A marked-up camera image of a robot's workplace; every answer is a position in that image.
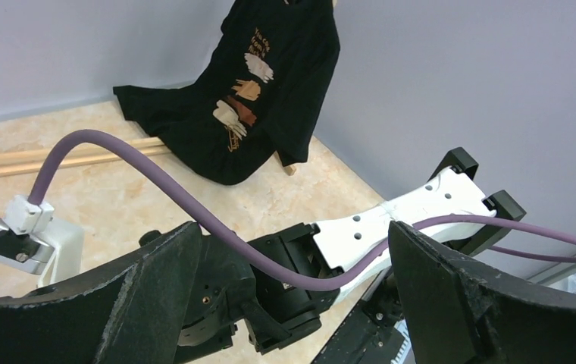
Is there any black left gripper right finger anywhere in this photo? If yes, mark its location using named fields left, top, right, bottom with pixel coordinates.
left=388, top=222, right=576, bottom=363

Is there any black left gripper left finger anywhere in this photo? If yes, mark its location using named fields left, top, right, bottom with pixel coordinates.
left=0, top=222, right=202, bottom=363

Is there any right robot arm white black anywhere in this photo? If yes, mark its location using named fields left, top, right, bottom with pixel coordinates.
left=174, top=148, right=526, bottom=363

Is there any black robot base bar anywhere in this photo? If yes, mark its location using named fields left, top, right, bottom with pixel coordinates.
left=312, top=268, right=405, bottom=364

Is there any black cloth garment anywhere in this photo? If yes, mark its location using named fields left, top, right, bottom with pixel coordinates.
left=113, top=1, right=340, bottom=186

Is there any white slotted cable duct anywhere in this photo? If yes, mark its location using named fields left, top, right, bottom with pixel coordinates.
left=390, top=320, right=415, bottom=364

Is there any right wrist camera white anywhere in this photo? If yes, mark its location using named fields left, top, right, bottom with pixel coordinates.
left=0, top=195, right=84, bottom=288

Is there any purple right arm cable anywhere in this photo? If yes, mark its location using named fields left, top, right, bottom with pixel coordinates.
left=27, top=128, right=576, bottom=293

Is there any wooden drying rack frame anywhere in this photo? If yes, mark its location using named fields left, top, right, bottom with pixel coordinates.
left=0, top=135, right=298, bottom=247

